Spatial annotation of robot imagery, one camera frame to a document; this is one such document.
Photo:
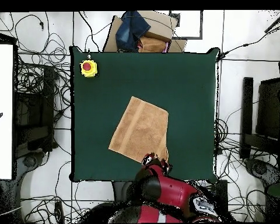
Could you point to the black panel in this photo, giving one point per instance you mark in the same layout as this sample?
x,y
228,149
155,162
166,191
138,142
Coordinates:
x,y
268,107

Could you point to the yellow emergency stop button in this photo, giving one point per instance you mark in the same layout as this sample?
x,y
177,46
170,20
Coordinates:
x,y
88,68

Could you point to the brown cardboard box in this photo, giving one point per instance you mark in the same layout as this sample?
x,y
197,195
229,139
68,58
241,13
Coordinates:
x,y
159,25

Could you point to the dark rod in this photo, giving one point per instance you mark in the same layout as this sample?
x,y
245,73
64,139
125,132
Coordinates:
x,y
276,22

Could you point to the blue denim jeans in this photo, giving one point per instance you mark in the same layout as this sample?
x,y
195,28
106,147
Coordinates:
x,y
130,30

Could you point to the white desk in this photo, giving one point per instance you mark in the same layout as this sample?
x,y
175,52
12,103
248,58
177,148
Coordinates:
x,y
2,93

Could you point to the black equipment stand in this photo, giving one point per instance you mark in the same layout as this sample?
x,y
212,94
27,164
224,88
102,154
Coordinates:
x,y
48,105

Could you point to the dark square frame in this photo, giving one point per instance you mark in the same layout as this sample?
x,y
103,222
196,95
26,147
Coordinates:
x,y
189,37

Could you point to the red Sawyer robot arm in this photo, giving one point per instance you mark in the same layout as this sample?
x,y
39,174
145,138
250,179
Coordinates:
x,y
172,193

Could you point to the long black bar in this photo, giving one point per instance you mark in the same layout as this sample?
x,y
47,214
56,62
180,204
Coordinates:
x,y
246,116

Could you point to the tan terry towel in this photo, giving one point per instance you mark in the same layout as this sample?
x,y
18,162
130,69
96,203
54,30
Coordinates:
x,y
140,130

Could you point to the dark green tablecloth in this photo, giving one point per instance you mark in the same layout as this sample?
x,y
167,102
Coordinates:
x,y
107,93

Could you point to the black pedestal leg with knob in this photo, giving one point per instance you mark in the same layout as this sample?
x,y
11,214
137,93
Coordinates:
x,y
259,169
30,161

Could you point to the tan towel in box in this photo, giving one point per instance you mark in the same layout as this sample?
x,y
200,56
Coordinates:
x,y
151,45

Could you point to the black power strip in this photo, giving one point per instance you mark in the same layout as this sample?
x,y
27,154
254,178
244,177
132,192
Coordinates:
x,y
59,211
224,191

